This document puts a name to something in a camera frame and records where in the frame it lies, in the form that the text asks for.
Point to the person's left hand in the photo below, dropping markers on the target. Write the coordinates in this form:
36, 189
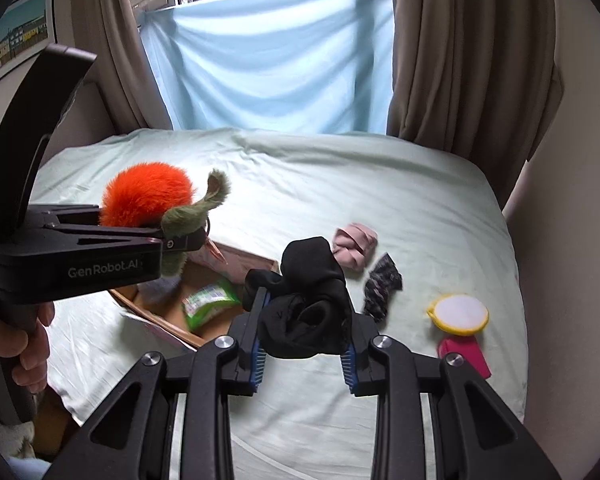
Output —
32, 360

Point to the light blue hanging cloth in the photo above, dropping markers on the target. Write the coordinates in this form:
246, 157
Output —
280, 60

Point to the grey fluffy toy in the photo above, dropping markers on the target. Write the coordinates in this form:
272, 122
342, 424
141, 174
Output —
157, 290

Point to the black sock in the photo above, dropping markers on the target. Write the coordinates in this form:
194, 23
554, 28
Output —
310, 285

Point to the beige curtain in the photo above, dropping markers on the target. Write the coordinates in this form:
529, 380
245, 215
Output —
455, 60
125, 60

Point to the pink sock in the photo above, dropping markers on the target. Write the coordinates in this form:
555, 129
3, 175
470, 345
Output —
352, 245

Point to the dark patterned sock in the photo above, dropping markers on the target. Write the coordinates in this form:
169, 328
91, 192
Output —
380, 285

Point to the wall poster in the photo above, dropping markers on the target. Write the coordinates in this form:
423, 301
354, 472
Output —
15, 35

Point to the red pink card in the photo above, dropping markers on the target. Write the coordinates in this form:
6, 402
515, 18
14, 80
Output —
467, 355

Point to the green packet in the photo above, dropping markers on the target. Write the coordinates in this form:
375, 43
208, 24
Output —
207, 305

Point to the orange plush toy green leaves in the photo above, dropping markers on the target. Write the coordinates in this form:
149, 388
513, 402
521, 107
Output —
145, 192

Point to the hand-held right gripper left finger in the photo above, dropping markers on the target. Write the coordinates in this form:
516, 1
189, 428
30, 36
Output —
258, 360

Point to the cardboard box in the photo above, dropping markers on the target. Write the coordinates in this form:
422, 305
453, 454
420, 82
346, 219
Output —
200, 271

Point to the yellow round compact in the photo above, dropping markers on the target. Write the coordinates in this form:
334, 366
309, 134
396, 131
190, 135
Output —
460, 314

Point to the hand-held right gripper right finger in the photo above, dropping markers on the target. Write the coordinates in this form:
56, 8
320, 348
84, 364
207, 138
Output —
349, 367

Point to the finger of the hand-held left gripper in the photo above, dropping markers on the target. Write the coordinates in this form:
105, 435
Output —
180, 243

